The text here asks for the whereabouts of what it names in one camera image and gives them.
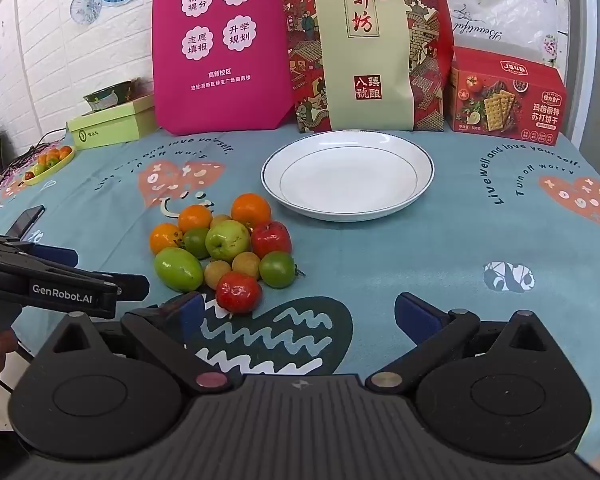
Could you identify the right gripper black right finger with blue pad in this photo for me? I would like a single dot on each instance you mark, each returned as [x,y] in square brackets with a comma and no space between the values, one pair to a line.
[438,337]

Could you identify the yellow tray with fruits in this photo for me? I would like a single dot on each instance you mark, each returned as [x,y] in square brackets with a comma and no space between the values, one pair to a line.
[48,164]

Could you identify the green apple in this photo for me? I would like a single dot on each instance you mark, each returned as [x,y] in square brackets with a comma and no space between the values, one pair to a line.
[227,240]

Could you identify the white floral plastic bag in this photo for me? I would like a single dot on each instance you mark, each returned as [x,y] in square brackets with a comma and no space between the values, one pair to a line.
[533,29]

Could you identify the green patterned paper bowl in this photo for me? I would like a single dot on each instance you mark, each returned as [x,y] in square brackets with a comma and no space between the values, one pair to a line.
[111,96]

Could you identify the green tomato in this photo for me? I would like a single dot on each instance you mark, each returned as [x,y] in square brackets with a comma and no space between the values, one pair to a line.
[278,269]

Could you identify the red apple front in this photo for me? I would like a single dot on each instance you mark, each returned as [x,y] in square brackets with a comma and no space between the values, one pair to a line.
[238,293]

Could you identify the oblong green mango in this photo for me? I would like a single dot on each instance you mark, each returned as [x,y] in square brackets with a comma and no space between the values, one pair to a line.
[179,270]

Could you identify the large orange right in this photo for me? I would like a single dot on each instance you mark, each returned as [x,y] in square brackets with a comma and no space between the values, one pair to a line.
[251,210]

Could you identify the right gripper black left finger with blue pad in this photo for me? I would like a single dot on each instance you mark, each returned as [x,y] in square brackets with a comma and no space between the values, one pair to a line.
[159,334]

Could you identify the light green cardboard box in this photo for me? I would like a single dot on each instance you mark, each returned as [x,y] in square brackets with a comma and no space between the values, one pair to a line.
[118,124]

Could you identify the small blue paper fan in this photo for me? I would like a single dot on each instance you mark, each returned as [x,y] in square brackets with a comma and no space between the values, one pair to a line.
[85,12]

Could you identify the red beige liquor gift bag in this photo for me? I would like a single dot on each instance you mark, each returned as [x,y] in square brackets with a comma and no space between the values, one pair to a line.
[368,64]

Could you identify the red apple back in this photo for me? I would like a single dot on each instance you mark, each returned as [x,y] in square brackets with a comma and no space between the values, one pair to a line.
[269,237]

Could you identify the black smartphone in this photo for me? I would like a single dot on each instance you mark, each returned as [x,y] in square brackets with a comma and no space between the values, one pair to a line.
[26,219]

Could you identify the red apple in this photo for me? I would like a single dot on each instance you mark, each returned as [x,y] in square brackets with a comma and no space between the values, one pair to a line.
[238,293]
[269,237]

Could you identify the teal printed tablecloth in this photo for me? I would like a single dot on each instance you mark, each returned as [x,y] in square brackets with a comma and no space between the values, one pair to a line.
[504,226]

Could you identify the brown longan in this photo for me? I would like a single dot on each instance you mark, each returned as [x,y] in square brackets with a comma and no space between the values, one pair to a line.
[214,271]
[247,263]

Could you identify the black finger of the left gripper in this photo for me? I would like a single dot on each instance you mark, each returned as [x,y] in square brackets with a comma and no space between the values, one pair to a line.
[130,284]

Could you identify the red cracker box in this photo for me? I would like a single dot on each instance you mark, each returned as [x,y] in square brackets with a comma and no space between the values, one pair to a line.
[499,95]

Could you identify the brown longan hidden back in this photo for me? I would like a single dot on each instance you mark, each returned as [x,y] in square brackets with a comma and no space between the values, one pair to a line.
[216,220]

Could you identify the small green lime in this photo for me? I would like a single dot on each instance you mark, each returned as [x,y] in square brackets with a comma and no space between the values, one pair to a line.
[194,241]

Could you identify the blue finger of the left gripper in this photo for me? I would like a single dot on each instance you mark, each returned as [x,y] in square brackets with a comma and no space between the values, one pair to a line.
[65,256]

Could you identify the magenta tote bag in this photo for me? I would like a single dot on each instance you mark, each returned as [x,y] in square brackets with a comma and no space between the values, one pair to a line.
[219,65]

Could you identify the white ceramic plate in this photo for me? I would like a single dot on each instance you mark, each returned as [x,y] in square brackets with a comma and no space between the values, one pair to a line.
[348,176]

